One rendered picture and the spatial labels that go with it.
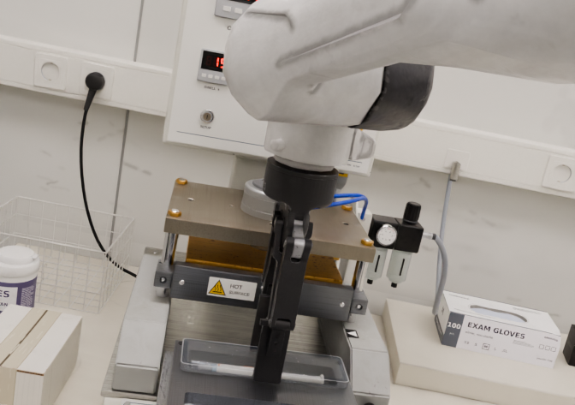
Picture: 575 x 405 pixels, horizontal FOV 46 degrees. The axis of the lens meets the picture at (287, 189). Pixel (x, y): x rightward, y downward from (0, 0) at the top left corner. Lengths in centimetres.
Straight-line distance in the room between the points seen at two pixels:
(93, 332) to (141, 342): 50
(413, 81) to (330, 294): 38
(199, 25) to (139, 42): 52
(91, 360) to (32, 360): 20
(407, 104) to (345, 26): 15
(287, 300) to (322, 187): 12
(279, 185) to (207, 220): 20
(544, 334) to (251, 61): 106
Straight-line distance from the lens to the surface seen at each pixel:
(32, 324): 114
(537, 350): 147
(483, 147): 148
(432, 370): 133
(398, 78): 57
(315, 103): 54
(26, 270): 122
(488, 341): 144
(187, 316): 101
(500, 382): 137
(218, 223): 85
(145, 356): 81
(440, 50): 42
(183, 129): 104
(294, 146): 65
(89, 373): 120
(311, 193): 67
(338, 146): 66
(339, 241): 87
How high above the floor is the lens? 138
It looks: 15 degrees down
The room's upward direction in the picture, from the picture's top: 11 degrees clockwise
